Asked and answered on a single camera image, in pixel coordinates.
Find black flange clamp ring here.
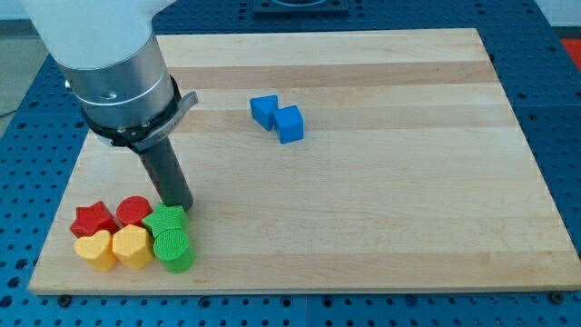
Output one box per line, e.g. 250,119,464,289
81,75,198,153

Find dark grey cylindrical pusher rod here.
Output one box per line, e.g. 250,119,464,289
138,137,194,212

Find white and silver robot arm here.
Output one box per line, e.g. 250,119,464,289
22,0,198,210

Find blue triangle block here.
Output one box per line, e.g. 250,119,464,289
250,95,279,131

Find red cylinder block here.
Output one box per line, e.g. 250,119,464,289
116,196,153,227

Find green star block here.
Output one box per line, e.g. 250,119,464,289
142,203,189,239

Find green cylinder block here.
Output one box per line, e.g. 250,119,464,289
153,230,195,273

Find yellow pentagon block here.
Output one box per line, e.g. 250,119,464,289
113,224,154,270

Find red star block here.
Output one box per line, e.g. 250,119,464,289
69,201,119,238

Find yellow heart block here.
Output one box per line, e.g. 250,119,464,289
74,230,118,273

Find blue cube block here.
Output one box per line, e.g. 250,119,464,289
273,105,304,144

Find light wooden board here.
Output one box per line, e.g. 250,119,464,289
29,28,580,295

